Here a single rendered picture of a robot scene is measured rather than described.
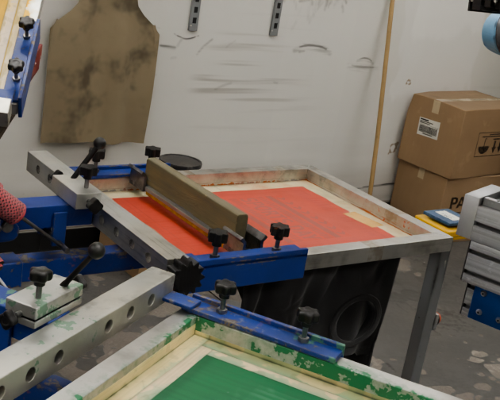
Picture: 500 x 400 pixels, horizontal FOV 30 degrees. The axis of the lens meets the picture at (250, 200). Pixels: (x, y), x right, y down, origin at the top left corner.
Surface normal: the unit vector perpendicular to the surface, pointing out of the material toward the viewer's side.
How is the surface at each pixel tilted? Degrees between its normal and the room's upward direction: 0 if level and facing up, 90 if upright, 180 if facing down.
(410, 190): 90
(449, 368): 0
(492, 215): 90
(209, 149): 90
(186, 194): 90
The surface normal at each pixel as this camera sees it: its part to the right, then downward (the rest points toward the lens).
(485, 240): -0.61, 0.15
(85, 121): 0.81, 0.30
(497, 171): 0.62, 0.35
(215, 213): -0.81, 0.06
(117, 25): 0.38, 0.34
